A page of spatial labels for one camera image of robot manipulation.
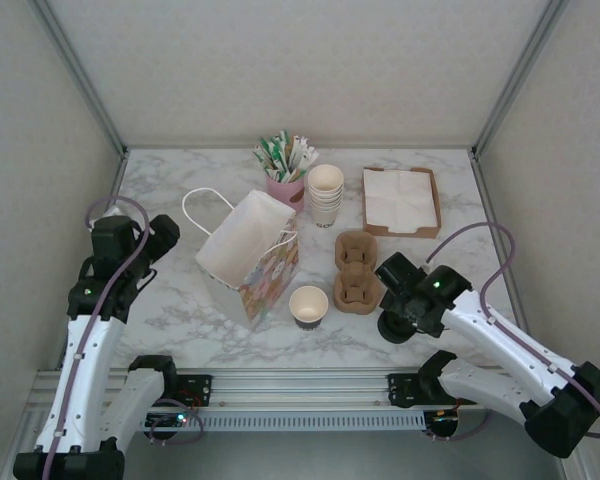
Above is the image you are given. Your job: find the brown cardboard napkin tray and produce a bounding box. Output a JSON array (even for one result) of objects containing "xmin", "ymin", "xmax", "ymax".
[{"xmin": 362, "ymin": 166, "xmax": 442, "ymax": 240}]

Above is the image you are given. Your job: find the grey slotted cable duct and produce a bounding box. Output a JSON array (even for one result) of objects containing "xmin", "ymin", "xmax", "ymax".
[{"xmin": 144, "ymin": 410, "xmax": 426, "ymax": 431}]

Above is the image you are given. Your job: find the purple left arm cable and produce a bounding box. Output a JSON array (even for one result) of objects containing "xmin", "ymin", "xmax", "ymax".
[{"xmin": 43, "ymin": 196, "xmax": 206, "ymax": 480}]

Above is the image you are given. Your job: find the aluminium mounting rail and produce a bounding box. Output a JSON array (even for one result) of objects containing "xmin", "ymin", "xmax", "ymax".
[{"xmin": 29, "ymin": 368, "xmax": 481, "ymax": 407}]

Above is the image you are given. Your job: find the printed paper gift bag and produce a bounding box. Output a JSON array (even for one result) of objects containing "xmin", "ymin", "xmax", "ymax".
[{"xmin": 182, "ymin": 187, "xmax": 301, "ymax": 329}]

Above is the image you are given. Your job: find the aluminium table edge rail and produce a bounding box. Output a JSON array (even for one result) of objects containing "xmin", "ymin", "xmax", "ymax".
[
  {"xmin": 469, "ymin": 148, "xmax": 524, "ymax": 321},
  {"xmin": 109, "ymin": 148, "xmax": 131, "ymax": 201}
]

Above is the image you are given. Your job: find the aluminium frame post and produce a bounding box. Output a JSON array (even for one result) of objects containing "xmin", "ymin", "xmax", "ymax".
[
  {"xmin": 471, "ymin": 0, "xmax": 569, "ymax": 159},
  {"xmin": 27, "ymin": 0, "xmax": 130, "ymax": 159}
]

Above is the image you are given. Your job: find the black plastic cup lid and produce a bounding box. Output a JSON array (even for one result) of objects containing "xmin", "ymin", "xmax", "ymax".
[{"xmin": 377, "ymin": 307, "xmax": 421, "ymax": 346}]

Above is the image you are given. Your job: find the white paper cup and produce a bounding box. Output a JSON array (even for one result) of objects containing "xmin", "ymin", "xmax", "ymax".
[
  {"xmin": 311, "ymin": 197, "xmax": 342, "ymax": 216},
  {"xmin": 288, "ymin": 285, "xmax": 330, "ymax": 333},
  {"xmin": 307, "ymin": 164, "xmax": 345, "ymax": 196},
  {"xmin": 311, "ymin": 202, "xmax": 342, "ymax": 232},
  {"xmin": 310, "ymin": 192, "xmax": 343, "ymax": 211},
  {"xmin": 308, "ymin": 182, "xmax": 345, "ymax": 201},
  {"xmin": 309, "ymin": 187, "xmax": 344, "ymax": 206}
]

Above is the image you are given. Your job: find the green white sugar stick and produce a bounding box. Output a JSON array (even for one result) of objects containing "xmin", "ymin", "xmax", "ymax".
[
  {"xmin": 252, "ymin": 143, "xmax": 281, "ymax": 179},
  {"xmin": 274, "ymin": 129, "xmax": 289, "ymax": 174}
]

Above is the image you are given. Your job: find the pink paper cup holder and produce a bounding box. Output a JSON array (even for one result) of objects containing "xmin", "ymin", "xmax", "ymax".
[{"xmin": 265, "ymin": 169, "xmax": 306, "ymax": 211}]

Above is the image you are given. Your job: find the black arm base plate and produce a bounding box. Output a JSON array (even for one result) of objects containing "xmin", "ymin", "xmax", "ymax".
[
  {"xmin": 387, "ymin": 372, "xmax": 434, "ymax": 409},
  {"xmin": 173, "ymin": 374, "xmax": 215, "ymax": 407}
]

